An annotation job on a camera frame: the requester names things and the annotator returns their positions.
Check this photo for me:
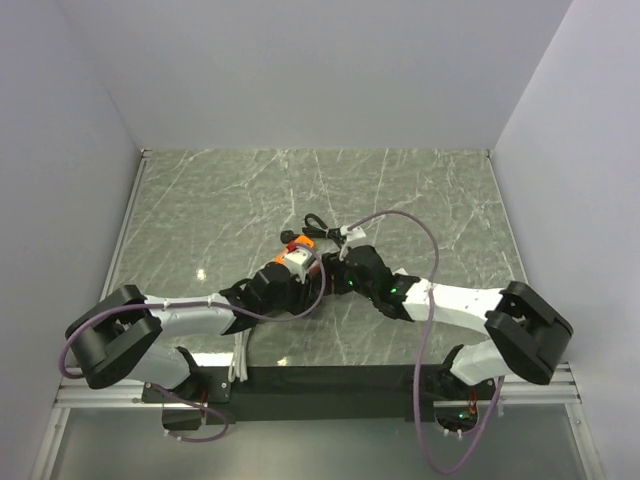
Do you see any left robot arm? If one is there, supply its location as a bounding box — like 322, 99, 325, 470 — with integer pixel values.
59, 262, 327, 402

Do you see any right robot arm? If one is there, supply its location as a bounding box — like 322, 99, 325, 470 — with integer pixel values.
323, 245, 573, 399

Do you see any black power cable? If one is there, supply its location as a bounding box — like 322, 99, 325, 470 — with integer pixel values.
303, 213, 346, 241

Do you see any aluminium frame rail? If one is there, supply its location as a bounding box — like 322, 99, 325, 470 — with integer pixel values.
55, 364, 581, 408

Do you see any black base beam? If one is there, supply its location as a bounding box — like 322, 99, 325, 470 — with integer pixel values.
142, 364, 495, 431

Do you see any orange power strip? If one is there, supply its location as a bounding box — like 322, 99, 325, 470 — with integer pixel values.
274, 235, 315, 264

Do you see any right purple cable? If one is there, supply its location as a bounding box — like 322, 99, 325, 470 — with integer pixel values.
349, 210, 505, 474

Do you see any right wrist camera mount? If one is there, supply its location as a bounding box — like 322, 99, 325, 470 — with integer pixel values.
339, 225, 367, 261

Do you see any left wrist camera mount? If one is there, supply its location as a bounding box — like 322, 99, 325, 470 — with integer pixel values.
283, 248, 318, 283

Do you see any white power cable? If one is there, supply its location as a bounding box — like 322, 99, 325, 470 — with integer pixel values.
227, 329, 251, 384

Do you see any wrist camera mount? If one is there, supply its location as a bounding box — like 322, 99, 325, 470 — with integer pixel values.
339, 225, 367, 261
283, 248, 318, 283

